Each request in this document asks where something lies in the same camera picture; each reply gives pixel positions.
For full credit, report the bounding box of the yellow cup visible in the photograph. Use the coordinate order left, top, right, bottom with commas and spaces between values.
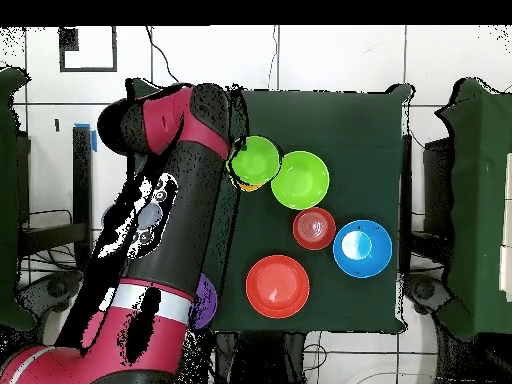
232, 178, 266, 194

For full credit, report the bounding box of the small green bowl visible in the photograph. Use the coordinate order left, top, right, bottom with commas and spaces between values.
226, 134, 282, 186

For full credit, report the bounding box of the large green bowl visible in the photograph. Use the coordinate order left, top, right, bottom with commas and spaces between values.
270, 150, 331, 212

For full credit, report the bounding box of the small orange bowl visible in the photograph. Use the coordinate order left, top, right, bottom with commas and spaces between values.
292, 206, 338, 252

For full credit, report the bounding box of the large orange bowl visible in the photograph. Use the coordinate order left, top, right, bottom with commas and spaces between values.
245, 254, 312, 320

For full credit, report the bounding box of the large purple bowl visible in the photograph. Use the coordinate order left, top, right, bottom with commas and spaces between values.
189, 272, 219, 330

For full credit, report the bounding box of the blue bowl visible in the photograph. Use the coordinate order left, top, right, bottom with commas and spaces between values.
332, 219, 394, 279

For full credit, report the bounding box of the dark green tablecloth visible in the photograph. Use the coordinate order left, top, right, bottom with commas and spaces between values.
126, 77, 413, 335

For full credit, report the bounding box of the blue tape strip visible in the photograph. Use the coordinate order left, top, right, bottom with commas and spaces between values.
74, 122, 98, 153

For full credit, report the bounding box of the black metal stand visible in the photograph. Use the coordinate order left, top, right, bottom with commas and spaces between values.
18, 126, 94, 271

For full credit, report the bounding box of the black box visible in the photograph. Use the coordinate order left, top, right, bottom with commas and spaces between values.
422, 137, 454, 241

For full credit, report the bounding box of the black office chair base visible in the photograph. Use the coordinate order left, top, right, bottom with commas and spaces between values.
17, 271, 83, 317

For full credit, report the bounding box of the green cloth side table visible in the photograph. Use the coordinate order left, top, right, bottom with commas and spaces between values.
0, 66, 37, 331
435, 77, 512, 341

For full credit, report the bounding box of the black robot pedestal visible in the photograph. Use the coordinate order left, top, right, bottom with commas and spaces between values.
213, 331, 306, 384

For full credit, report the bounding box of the black floor cable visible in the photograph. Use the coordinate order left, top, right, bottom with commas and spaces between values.
144, 26, 181, 83

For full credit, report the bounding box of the tangle of black cables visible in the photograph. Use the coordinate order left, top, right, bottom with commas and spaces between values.
19, 233, 101, 281

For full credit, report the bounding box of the black square floor frame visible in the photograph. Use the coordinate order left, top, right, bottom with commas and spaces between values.
58, 26, 118, 73

